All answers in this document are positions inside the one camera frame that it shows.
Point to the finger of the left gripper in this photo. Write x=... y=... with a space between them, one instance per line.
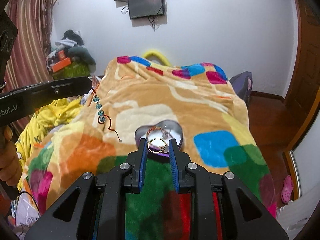
x=24 y=101

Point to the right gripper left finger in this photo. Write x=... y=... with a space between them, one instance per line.
x=93 y=207

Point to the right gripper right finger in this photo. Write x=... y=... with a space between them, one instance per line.
x=222 y=207

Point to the person's left hand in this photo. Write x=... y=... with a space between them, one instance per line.
x=11 y=169

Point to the yellow cartoon blanket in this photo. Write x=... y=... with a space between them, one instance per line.
x=59 y=112

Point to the striped pink brown curtain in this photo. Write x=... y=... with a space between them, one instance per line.
x=27 y=64

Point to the orange box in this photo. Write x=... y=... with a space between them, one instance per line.
x=61 y=64

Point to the pink rubber clog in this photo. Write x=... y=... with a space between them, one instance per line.
x=287 y=190

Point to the pile of clothes and boxes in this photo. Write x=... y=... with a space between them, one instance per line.
x=73 y=47

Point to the green patterned cloth-covered stand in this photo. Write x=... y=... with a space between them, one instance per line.
x=72 y=70

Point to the colourful patchwork fleece blanket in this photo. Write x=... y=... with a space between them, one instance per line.
x=196 y=105

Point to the white suitcase with stickers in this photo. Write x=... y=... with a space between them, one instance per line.
x=294 y=216

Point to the purple heart-shaped tin box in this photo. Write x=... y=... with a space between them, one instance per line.
x=159 y=135

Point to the white heart-print sliding wardrobe door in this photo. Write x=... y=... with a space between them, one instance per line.
x=306 y=161

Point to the dark grey purple bag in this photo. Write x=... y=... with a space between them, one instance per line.
x=242 y=85

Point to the brown wooden door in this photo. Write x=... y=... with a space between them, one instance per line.
x=302 y=98

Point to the small wall-mounted black monitor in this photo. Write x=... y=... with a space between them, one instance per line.
x=145 y=8

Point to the yellow curved foam bed rail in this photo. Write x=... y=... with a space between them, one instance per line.
x=157 y=55

